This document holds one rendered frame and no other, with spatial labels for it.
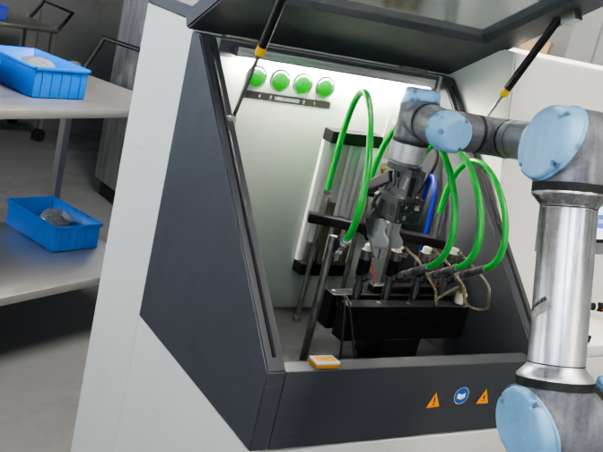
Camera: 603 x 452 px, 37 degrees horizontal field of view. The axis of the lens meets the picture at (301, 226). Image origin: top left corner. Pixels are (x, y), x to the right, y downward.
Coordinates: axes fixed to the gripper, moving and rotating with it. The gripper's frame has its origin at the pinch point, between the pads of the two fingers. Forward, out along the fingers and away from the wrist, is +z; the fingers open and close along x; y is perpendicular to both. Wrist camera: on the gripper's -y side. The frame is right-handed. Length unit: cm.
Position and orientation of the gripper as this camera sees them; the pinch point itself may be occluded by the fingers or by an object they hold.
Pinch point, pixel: (376, 251)
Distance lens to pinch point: 192.4
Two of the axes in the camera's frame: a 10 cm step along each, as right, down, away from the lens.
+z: -2.1, 9.4, 2.6
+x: 8.5, 0.5, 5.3
